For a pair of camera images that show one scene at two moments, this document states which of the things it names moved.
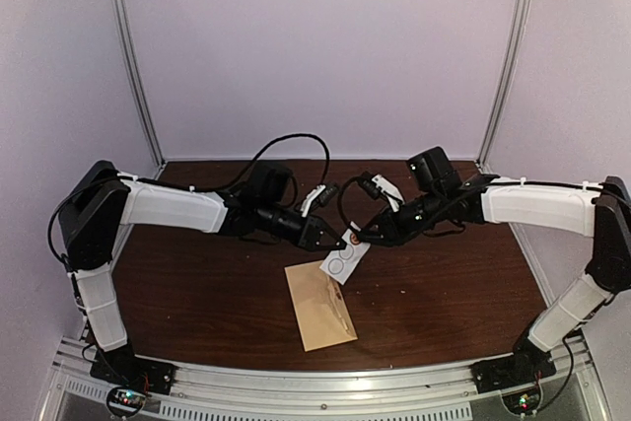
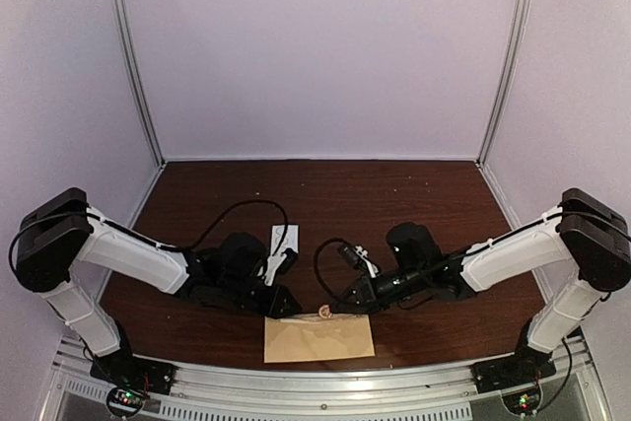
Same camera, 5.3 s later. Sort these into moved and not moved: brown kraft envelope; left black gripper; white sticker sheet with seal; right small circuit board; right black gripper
Moved: brown kraft envelope; right black gripper; white sticker sheet with seal; left black gripper
Not moved: right small circuit board
